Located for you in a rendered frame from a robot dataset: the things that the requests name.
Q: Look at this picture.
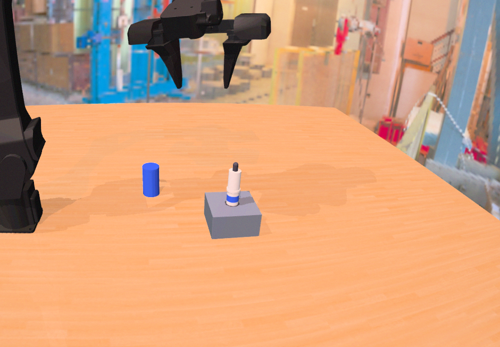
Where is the white marker with blue band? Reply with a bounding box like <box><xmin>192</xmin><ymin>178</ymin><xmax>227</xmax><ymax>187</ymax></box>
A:
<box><xmin>226</xmin><ymin>162</ymin><xmax>241</xmax><ymax>206</ymax></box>

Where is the blue marker cap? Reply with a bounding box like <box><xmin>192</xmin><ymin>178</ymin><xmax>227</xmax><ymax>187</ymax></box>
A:
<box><xmin>142</xmin><ymin>163</ymin><xmax>160</xmax><ymax>197</ymax></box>

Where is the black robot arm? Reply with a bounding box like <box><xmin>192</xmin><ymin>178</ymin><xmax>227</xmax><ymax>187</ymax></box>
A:
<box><xmin>0</xmin><ymin>0</ymin><xmax>223</xmax><ymax>233</ymax></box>

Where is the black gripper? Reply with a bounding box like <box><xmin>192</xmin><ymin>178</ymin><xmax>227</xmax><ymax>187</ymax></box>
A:
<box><xmin>127</xmin><ymin>13</ymin><xmax>271</xmax><ymax>89</ymax></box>

